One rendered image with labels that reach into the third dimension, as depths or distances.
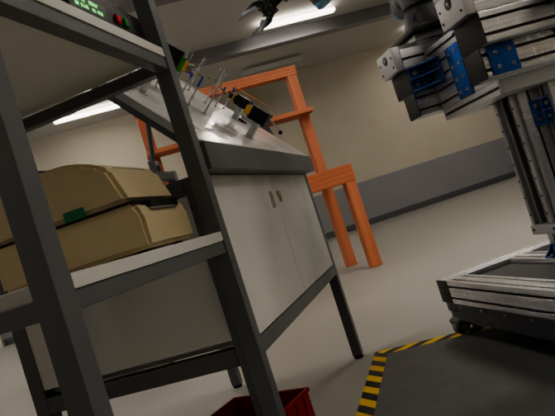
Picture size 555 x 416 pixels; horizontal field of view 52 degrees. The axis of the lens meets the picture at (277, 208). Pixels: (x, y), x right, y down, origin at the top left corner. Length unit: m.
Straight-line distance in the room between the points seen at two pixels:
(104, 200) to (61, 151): 10.59
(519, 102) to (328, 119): 10.05
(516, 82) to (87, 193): 1.34
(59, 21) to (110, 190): 0.28
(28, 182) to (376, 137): 11.62
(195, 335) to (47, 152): 10.40
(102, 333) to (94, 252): 0.46
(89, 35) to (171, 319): 0.67
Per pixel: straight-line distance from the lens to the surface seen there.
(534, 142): 2.05
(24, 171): 0.72
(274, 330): 1.47
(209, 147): 1.30
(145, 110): 1.35
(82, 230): 1.03
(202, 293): 1.32
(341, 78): 12.30
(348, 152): 11.96
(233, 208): 1.44
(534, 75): 1.96
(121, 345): 1.44
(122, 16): 1.20
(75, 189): 1.04
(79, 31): 0.98
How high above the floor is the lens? 0.64
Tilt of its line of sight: 1 degrees up
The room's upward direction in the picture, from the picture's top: 18 degrees counter-clockwise
